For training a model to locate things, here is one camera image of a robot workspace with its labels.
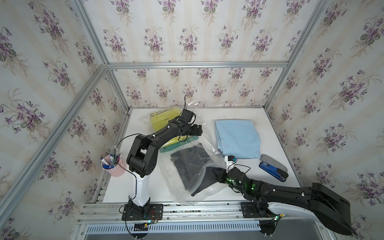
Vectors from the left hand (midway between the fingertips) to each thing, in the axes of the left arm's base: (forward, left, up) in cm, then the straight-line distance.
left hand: (196, 131), depth 94 cm
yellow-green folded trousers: (+12, +25, 0) cm, 28 cm away
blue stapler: (-24, -44, -5) cm, 50 cm away
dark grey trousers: (-23, +2, -2) cm, 23 cm away
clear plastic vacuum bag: (-32, +14, -5) cm, 35 cm away
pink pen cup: (-21, +46, -1) cm, 51 cm away
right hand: (-25, -9, -3) cm, 27 cm away
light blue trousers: (-4, -27, -1) cm, 28 cm away
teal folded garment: (-5, +4, -2) cm, 6 cm away
